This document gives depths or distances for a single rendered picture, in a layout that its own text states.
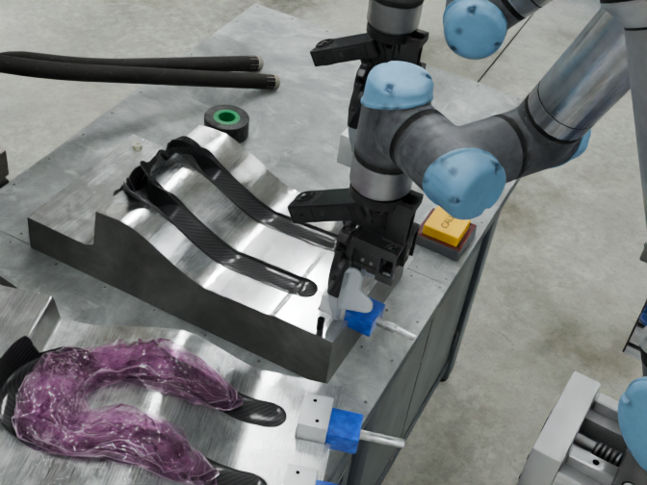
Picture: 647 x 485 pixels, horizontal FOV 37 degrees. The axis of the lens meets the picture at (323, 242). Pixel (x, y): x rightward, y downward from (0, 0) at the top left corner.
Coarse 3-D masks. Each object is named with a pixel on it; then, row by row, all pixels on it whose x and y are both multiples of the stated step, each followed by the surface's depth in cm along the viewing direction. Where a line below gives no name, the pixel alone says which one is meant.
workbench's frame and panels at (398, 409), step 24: (480, 240) 161; (480, 264) 211; (456, 288) 199; (456, 312) 214; (432, 336) 195; (456, 336) 226; (408, 360) 179; (432, 360) 209; (408, 384) 191; (432, 384) 225; (384, 408) 175; (408, 408) 204; (384, 432) 187; (408, 432) 216; (360, 456) 165; (384, 456) 199; (336, 480) 160; (360, 480) 175
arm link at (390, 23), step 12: (372, 0) 131; (372, 12) 132; (384, 12) 130; (396, 12) 129; (408, 12) 130; (420, 12) 132; (372, 24) 132; (384, 24) 131; (396, 24) 131; (408, 24) 131
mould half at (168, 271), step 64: (64, 192) 144; (192, 192) 137; (256, 192) 144; (64, 256) 140; (128, 256) 133; (192, 256) 132; (256, 256) 135; (320, 256) 136; (192, 320) 134; (256, 320) 128
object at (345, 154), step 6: (342, 138) 147; (348, 138) 147; (342, 144) 148; (348, 144) 147; (342, 150) 149; (348, 150) 148; (342, 156) 149; (348, 156) 149; (342, 162) 150; (348, 162) 149
